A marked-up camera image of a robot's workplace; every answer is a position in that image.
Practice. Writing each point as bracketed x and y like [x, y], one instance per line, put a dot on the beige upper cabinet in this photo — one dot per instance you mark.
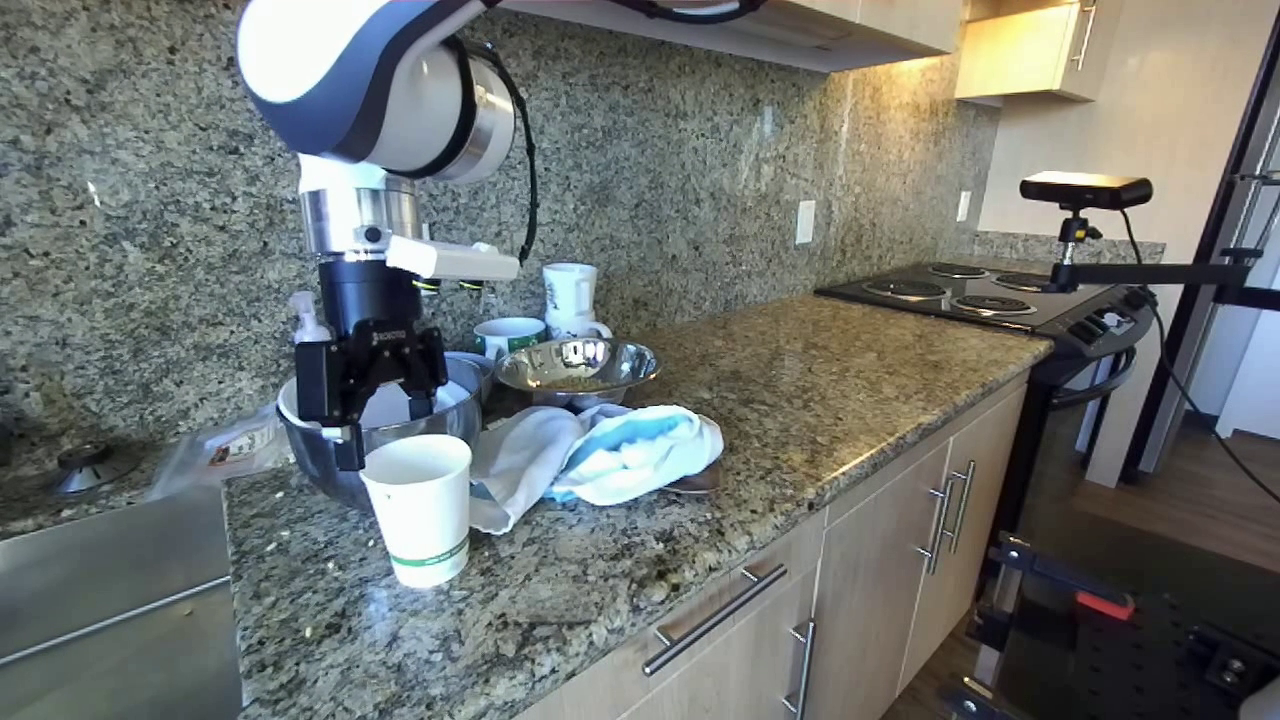
[803, 26]

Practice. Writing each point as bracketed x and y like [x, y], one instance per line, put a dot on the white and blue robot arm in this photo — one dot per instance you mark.
[334, 65]

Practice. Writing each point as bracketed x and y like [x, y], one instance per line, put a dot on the black electric stove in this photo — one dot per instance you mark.
[962, 300]

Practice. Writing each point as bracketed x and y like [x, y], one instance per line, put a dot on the beige lower cabinet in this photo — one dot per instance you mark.
[865, 532]

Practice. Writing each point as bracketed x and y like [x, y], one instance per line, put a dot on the white wall outlet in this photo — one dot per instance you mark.
[805, 220]
[962, 204]

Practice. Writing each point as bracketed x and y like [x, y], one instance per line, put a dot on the beige cabinet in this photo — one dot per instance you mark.
[865, 532]
[803, 26]

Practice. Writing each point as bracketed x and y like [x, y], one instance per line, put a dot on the black stand base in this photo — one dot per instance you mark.
[1105, 653]

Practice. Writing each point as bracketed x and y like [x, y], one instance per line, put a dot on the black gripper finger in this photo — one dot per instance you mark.
[431, 372]
[325, 387]

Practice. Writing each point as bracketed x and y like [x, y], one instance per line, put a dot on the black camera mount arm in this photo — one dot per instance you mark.
[1160, 274]

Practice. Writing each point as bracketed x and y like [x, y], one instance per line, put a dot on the black external camera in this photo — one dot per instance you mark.
[1087, 188]

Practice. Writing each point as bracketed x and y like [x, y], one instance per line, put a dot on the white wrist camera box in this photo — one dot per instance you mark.
[455, 263]

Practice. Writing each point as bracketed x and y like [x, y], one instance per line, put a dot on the clear soap bottle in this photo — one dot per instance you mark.
[305, 319]

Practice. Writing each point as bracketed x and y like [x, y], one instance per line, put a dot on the white paper cup green stripe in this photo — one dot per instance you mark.
[420, 504]

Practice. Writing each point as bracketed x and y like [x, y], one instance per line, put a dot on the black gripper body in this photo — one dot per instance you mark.
[372, 306]

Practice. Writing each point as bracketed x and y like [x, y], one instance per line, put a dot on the small white bowl teal rim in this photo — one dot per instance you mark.
[511, 333]

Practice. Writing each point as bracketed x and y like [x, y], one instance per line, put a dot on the blue and white towel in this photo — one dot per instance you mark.
[642, 451]

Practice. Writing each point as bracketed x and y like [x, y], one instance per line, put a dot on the large silver mixing bowl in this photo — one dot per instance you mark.
[305, 456]

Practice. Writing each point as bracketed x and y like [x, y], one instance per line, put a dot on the clear plastic bag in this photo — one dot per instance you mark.
[222, 451]

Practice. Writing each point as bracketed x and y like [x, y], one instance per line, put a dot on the glass dish with items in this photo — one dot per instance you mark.
[583, 371]

